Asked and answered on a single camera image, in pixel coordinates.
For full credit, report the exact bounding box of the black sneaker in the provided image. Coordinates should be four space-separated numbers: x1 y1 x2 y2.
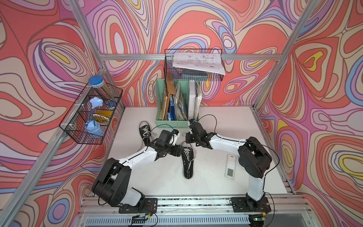
181 147 195 179
139 121 152 146

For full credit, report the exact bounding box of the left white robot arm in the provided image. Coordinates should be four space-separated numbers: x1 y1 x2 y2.
91 130 183 208

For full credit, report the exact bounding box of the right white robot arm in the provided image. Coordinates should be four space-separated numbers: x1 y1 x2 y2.
186 120 272 202

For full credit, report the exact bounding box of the green perforated file organizer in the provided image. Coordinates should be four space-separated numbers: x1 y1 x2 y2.
155 79 202 129

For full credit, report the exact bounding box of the white book in organizer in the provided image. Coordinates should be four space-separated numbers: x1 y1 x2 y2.
188 80 197 120

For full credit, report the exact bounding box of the white remote control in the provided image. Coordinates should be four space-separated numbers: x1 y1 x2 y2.
225 154 236 179

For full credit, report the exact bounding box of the yellow tin in basket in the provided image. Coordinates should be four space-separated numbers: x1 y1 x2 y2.
93 110 112 126

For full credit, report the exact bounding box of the white printed paper sheet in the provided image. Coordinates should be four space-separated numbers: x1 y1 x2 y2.
173 53 226 75

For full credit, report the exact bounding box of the blue lidded jar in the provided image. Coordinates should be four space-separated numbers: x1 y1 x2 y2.
88 75 115 102

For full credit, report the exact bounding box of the black wire basket back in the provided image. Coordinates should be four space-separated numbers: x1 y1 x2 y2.
164 47 226 81

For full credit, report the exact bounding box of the black wire basket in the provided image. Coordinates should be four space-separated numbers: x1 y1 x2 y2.
164 47 226 81
59 84 123 145

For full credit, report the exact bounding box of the black wire basket left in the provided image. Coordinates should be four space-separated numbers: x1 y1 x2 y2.
59 84 123 145

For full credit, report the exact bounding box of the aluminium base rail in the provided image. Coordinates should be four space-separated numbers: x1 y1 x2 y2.
73 194 320 227

